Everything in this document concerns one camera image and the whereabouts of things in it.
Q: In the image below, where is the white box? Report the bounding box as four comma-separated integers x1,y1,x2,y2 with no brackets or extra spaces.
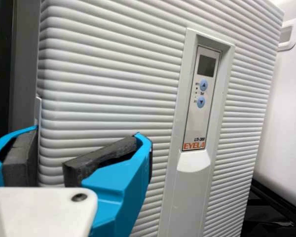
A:
253,17,296,218

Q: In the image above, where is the black platform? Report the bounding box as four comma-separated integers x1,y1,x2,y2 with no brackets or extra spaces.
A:
249,177,296,237

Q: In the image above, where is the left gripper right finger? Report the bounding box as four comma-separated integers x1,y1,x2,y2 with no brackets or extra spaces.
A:
62,131,153,237

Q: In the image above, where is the incubator door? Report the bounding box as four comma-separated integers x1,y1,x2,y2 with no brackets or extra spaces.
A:
34,0,286,237

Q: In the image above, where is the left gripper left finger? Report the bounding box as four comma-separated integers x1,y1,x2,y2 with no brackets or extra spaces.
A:
0,125,39,188

